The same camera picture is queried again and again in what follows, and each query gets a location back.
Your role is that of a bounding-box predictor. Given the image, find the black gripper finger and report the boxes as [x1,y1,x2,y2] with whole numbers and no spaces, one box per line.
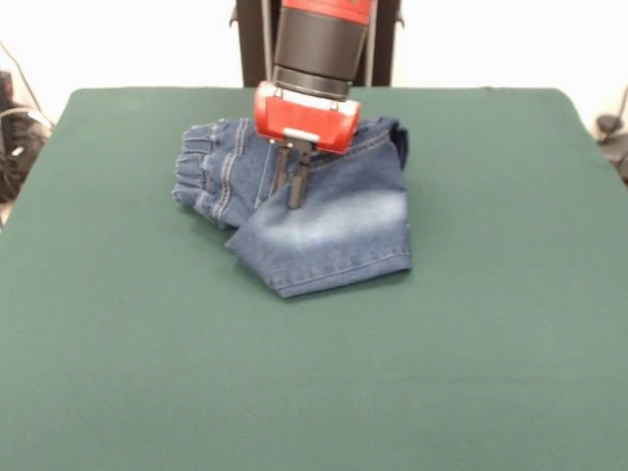
[273,138,294,193]
[288,140,315,211]

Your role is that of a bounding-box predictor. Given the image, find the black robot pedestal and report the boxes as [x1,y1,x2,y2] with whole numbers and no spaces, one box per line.
[230,0,407,89]

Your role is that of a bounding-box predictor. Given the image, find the dark green table cloth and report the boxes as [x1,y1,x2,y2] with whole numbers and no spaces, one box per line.
[0,86,628,471]

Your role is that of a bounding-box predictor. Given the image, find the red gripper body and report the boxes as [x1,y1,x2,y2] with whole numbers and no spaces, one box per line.
[253,80,363,157]

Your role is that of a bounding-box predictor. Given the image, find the black wheeled stand base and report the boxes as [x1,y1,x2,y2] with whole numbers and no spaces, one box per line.
[0,71,54,203]
[596,113,628,185]

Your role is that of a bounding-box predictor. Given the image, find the blue denim jeans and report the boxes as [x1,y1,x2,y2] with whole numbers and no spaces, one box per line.
[170,116,413,300]

